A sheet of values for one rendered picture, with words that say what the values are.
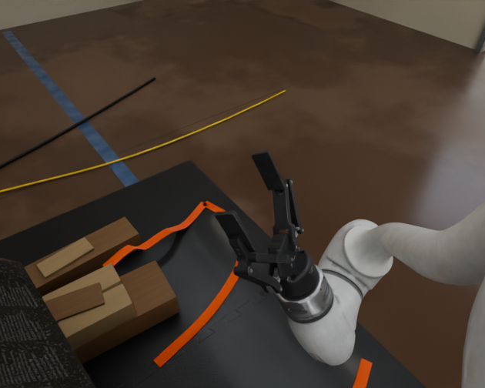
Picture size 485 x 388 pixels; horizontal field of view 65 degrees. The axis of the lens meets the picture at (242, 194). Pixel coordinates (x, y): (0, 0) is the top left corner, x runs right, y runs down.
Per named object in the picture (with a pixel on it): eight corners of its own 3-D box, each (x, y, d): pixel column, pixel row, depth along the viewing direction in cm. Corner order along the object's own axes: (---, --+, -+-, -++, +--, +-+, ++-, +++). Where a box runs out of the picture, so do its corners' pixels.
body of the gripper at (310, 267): (323, 260, 65) (305, 220, 61) (312, 301, 60) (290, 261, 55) (284, 260, 69) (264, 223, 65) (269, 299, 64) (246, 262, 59)
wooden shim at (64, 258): (45, 279, 179) (45, 277, 178) (37, 266, 184) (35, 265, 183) (95, 249, 192) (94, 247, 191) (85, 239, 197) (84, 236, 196)
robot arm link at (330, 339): (269, 317, 68) (302, 262, 75) (299, 365, 76) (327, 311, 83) (322, 335, 61) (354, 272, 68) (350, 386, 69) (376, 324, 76)
